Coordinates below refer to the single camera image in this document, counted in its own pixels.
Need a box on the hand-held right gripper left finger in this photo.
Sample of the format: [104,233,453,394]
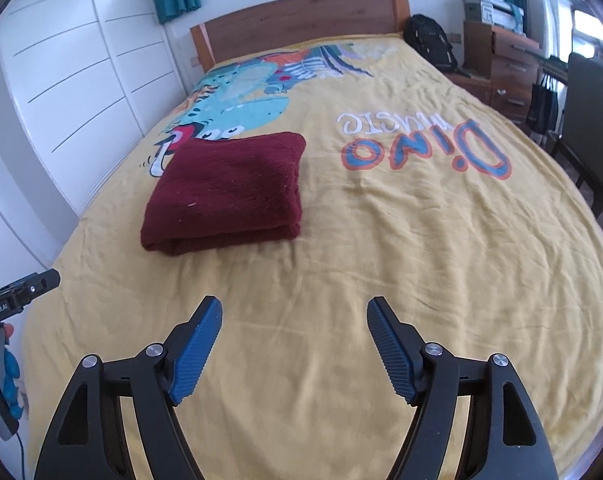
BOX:
[34,296,223,480]

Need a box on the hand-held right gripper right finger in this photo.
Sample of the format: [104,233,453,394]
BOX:
[366,296,557,480]

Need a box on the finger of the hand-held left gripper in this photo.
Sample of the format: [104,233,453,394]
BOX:
[10,269,61,310]

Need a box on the maroon knitted sweater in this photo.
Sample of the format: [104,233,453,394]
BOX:
[140,131,307,256]

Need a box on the person's left hand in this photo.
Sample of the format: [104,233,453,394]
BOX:
[0,322,22,433]

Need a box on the yellow printed blanket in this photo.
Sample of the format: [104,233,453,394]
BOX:
[19,35,603,480]

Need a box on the white wardrobe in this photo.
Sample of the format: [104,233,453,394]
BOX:
[0,0,192,271]

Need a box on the wooden nightstand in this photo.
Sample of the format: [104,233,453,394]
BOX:
[444,65,493,106]

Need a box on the black hanging bag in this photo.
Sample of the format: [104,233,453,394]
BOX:
[526,74,561,136]

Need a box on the dark chair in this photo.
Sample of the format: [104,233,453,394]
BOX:
[551,52,603,216]

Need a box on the wooden drawer cabinet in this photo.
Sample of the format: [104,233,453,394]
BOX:
[463,20,542,126]

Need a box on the black backpack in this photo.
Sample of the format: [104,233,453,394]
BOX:
[403,14,459,73]

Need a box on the wooden bed headboard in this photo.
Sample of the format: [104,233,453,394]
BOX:
[190,0,409,73]

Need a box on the stack of boxes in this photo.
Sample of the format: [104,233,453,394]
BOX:
[460,0,526,36]

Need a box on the black cable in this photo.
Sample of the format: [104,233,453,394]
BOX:
[12,432,28,480]

